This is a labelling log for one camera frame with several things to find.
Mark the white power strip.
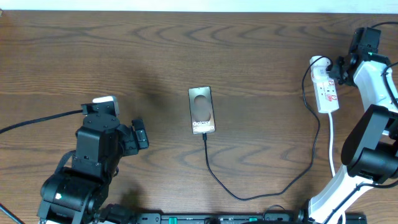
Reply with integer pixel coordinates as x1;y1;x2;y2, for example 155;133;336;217
310;55;339;114

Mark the black USB charging cable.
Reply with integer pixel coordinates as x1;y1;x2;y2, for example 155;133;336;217
201;56;335;202

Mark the Galaxy smartphone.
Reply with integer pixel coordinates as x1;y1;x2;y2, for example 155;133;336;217
188;86;216;134

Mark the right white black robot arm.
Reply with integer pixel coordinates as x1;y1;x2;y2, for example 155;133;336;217
297;26;397;223

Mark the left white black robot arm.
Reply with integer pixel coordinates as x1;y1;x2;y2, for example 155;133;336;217
37;102;149;223

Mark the white USB charger adapter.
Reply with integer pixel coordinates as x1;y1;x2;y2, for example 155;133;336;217
311;66;331;83

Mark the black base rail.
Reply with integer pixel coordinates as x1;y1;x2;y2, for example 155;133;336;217
96;212;368;224

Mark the white power strip cord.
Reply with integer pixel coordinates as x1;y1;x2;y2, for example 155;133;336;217
328;111;346;224

